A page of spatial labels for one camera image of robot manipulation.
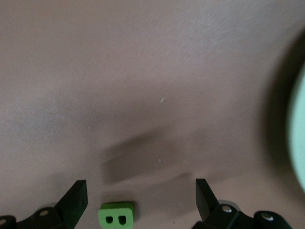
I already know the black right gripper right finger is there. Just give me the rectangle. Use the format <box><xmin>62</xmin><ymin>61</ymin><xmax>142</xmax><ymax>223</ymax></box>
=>
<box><xmin>192</xmin><ymin>178</ymin><xmax>294</xmax><ymax>229</ymax></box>

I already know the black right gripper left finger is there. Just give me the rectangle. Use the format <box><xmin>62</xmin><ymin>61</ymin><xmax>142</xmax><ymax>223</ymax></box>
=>
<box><xmin>0</xmin><ymin>180</ymin><xmax>88</xmax><ymax>229</ymax></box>

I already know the green capital letter B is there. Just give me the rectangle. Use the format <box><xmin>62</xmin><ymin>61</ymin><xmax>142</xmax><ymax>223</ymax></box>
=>
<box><xmin>98</xmin><ymin>201</ymin><xmax>134</xmax><ymax>228</ymax></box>

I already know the light green plate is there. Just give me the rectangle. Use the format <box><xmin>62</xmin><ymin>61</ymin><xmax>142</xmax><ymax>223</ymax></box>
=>
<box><xmin>285</xmin><ymin>28</ymin><xmax>305</xmax><ymax>194</ymax></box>

